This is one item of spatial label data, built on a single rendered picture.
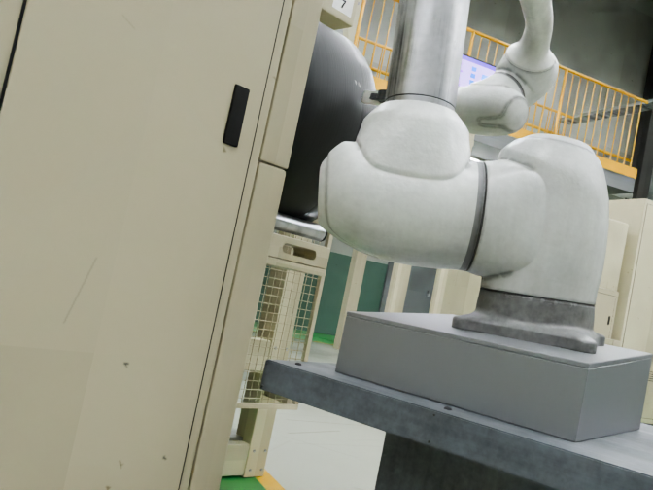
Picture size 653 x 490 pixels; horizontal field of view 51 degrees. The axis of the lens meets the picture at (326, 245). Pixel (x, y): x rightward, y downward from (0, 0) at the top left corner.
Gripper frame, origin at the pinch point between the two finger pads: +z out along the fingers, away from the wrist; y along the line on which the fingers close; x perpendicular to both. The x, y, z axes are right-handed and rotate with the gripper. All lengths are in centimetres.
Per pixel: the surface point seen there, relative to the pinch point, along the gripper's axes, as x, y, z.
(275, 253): 43.6, 7.6, 9.4
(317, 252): 40.8, -6.4, 9.8
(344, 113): 5.7, 4.3, 4.0
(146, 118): 27, 82, -50
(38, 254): 44, 90, -52
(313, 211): 30.8, -3.1, 12.3
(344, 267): 102, -742, 702
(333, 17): -33, -27, 57
